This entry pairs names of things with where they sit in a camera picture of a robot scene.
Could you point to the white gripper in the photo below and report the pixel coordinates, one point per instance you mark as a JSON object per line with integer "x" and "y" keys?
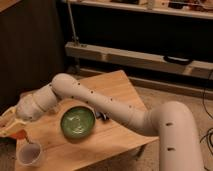
{"x": 10, "y": 124}

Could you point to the orange pepper with green stem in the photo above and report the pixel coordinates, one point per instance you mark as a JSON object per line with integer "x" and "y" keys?
{"x": 22, "y": 135}

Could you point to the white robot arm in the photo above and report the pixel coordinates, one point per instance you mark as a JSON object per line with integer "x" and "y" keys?
{"x": 172, "y": 122}

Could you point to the white ceramic cup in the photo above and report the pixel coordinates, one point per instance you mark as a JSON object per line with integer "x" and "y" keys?
{"x": 30, "y": 155}

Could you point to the green ceramic plate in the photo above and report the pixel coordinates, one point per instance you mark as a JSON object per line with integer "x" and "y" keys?
{"x": 77, "y": 122}

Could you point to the small white robot figurine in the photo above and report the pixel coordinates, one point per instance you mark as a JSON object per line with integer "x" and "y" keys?
{"x": 54, "y": 110}

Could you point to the wooden table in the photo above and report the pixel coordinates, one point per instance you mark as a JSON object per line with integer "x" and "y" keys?
{"x": 107, "y": 139}

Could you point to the metal pole stand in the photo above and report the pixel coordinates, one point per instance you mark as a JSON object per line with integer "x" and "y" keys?
{"x": 74, "y": 37}

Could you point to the long wooden shelf beam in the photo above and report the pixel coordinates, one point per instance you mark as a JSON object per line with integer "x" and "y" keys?
{"x": 137, "y": 59}

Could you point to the upper shelf with clutter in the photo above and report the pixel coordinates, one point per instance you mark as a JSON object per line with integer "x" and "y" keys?
{"x": 149, "y": 7}

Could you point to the black handle on beam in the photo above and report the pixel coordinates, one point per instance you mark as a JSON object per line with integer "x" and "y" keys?
{"x": 177, "y": 61}

